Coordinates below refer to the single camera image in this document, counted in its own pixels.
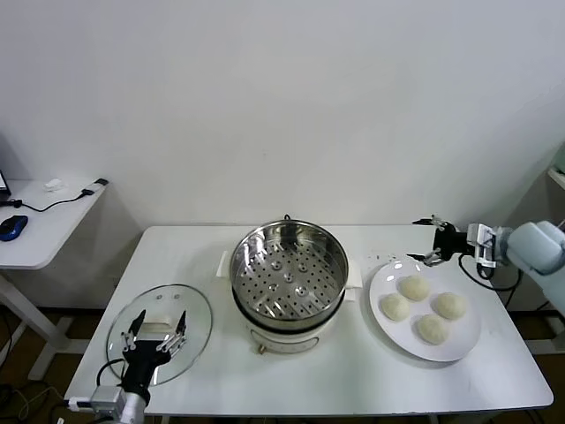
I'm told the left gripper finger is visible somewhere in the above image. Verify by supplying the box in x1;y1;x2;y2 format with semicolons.
119;308;147;352
158;309;189;354

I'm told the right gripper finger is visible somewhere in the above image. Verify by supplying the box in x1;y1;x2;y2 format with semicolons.
405;248;443;267
411;215;448;231

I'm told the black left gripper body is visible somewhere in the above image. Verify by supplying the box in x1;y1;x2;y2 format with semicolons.
122;338;174;395

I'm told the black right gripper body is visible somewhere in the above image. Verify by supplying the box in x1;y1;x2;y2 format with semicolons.
432;224;470;262

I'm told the glass pot lid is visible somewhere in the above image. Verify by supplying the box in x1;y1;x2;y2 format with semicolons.
104;284;215;386

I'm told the white steamed baozi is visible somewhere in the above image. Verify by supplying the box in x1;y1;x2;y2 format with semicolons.
416;313;450;345
430;291;468;322
380;292;412;322
399;275;432;303

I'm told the perforated steel steamer basket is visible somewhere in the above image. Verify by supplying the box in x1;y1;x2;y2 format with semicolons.
229;219;350;335

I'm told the white round plate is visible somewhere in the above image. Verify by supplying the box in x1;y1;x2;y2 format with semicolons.
367;260;482;363

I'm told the white electric cooking pot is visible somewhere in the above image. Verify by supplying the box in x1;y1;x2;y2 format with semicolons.
215;249;364;357

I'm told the white side table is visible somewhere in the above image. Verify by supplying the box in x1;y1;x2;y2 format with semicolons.
0;178;111;382

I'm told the silver black adapter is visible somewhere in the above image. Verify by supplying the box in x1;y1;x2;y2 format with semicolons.
79;178;109;200

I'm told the blue computer mouse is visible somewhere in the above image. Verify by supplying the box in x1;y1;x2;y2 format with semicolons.
0;215;29;242

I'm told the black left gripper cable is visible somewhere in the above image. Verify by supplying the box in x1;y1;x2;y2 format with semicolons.
96;358;129;390

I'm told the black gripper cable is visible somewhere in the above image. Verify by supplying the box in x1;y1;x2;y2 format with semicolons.
457;254;524;292
96;358;129;390

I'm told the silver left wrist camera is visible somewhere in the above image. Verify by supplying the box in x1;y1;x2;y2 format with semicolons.
65;387;127;414

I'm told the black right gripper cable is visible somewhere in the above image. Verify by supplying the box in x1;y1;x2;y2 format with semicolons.
457;254;524;292

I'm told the black desk cable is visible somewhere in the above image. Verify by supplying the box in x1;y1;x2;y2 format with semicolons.
0;189;96;214

